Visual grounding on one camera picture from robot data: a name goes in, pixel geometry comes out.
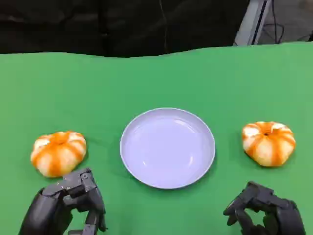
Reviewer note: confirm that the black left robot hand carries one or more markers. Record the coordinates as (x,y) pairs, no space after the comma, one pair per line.
(49,208)

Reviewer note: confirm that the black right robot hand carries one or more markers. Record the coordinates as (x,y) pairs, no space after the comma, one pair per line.
(281,213)

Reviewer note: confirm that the orange white toy bread roll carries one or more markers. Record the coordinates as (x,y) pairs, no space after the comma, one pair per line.
(269,147)
(57,154)

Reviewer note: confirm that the lilac plate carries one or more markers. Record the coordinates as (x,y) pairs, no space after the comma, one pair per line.
(167,149)

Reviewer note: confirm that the green table cloth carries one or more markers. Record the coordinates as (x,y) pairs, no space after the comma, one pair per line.
(156,83)

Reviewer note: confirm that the black background drape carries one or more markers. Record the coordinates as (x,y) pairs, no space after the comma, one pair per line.
(97,24)

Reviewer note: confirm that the grey white panel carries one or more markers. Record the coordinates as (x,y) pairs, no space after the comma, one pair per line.
(252,22)

